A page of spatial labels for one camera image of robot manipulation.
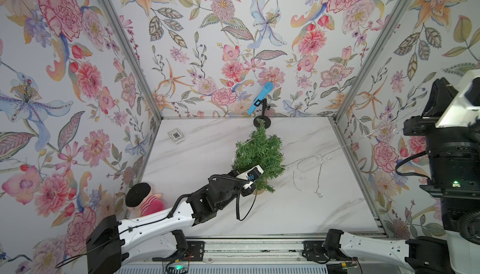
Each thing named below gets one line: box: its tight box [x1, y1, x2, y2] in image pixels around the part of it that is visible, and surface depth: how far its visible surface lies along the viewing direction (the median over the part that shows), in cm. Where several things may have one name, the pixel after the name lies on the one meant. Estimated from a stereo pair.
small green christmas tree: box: [231, 118, 286, 195], surface depth 69 cm
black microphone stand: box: [253, 98, 272, 129], surface depth 112 cm
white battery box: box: [166, 127, 186, 144], surface depth 112 cm
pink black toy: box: [125, 182, 165, 218], surface depth 82 cm
